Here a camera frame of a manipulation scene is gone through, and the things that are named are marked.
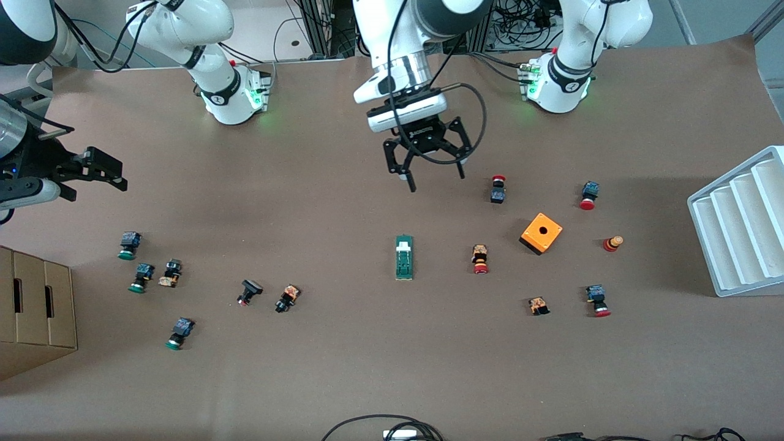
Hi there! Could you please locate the green push button blue block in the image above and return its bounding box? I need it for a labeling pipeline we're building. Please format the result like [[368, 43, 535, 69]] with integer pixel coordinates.
[[165, 317, 195, 351], [128, 263, 156, 294], [118, 231, 143, 261]]

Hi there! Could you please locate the black push button orange block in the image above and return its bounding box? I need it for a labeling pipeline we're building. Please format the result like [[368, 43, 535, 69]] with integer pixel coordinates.
[[157, 258, 184, 288]]

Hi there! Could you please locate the brown cardboard box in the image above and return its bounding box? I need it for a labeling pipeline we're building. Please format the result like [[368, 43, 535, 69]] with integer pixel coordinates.
[[0, 246, 78, 382]]

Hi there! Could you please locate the aluminium equipment rack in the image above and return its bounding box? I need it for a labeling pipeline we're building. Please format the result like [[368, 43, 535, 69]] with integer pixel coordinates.
[[294, 0, 552, 57]]

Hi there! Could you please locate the black square push button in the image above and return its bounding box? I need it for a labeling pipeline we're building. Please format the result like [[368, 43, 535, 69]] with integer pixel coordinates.
[[236, 279, 264, 307]]

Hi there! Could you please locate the white stepped tray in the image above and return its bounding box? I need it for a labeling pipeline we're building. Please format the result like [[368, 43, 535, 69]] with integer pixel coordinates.
[[687, 145, 784, 298]]

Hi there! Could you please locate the thick black camera cable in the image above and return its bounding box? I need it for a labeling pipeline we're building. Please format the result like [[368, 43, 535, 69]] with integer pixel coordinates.
[[392, 81, 488, 165]]

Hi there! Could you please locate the orange button enclosure box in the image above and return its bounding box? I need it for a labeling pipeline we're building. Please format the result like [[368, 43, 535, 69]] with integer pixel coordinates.
[[519, 212, 564, 256]]

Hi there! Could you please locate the black selector switch orange block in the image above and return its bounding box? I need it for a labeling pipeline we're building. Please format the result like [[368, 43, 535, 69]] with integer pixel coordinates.
[[274, 284, 302, 314]]

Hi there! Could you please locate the black cable loop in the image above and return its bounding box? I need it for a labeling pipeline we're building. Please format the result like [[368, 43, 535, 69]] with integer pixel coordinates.
[[322, 415, 445, 441]]

